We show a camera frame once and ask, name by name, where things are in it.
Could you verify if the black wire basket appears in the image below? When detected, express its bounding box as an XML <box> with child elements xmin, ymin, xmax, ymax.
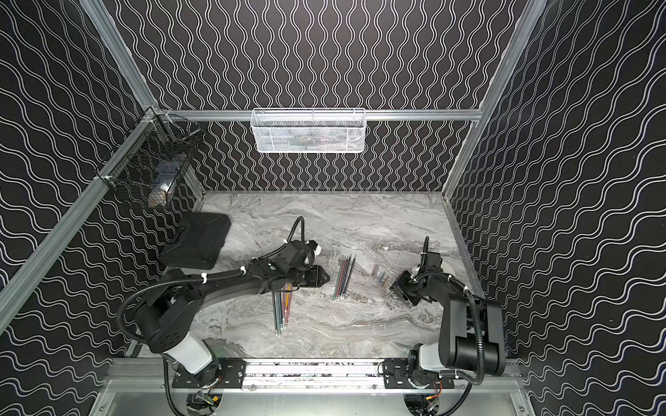
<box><xmin>97</xmin><ymin>111</ymin><xmax>203</xmax><ymax>209</ymax></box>

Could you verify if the aluminium back rail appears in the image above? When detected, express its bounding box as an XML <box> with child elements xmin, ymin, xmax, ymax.
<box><xmin>159</xmin><ymin>109</ymin><xmax>482</xmax><ymax>122</ymax></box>

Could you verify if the aluminium left side rail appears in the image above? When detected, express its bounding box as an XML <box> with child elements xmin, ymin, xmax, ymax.
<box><xmin>1</xmin><ymin>108</ymin><xmax>156</xmax><ymax>330</ymax></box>

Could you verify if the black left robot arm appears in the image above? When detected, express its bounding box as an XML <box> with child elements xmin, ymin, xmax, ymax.
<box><xmin>116</xmin><ymin>216</ymin><xmax>330</xmax><ymax>386</ymax></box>

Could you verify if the black plastic case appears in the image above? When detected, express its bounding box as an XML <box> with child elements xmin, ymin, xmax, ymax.
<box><xmin>159</xmin><ymin>213</ymin><xmax>232</xmax><ymax>270</ymax></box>

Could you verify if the clear blue pencil cap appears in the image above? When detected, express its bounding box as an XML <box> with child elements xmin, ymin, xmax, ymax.
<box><xmin>377</xmin><ymin>271</ymin><xmax>388</xmax><ymax>284</ymax></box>

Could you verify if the white tape roll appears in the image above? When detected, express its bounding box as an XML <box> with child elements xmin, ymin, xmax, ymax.
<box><xmin>441</xmin><ymin>261</ymin><xmax>455</xmax><ymax>276</ymax></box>

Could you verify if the aluminium corner post right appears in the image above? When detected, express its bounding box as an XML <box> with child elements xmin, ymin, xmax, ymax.
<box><xmin>442</xmin><ymin>0</ymin><xmax>547</xmax><ymax>202</ymax></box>

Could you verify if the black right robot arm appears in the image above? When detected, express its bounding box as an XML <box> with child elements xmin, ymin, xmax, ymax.
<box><xmin>390</xmin><ymin>237</ymin><xmax>506</xmax><ymax>386</ymax></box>

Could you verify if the aluminium corner post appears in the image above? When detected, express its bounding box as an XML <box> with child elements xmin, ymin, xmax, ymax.
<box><xmin>80</xmin><ymin>0</ymin><xmax>158</xmax><ymax>110</ymax></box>
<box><xmin>442</xmin><ymin>0</ymin><xmax>547</xmax><ymax>202</ymax></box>

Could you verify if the aluminium corner post left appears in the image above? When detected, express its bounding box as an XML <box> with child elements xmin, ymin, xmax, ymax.
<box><xmin>80</xmin><ymin>0</ymin><xmax>158</xmax><ymax>110</ymax></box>

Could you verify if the white wire basket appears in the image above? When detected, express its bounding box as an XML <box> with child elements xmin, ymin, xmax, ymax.
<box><xmin>250</xmin><ymin>115</ymin><xmax>368</xmax><ymax>154</ymax></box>

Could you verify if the black pencil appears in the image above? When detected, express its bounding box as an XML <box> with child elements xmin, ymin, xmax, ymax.
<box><xmin>342</xmin><ymin>256</ymin><xmax>357</xmax><ymax>297</ymax></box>

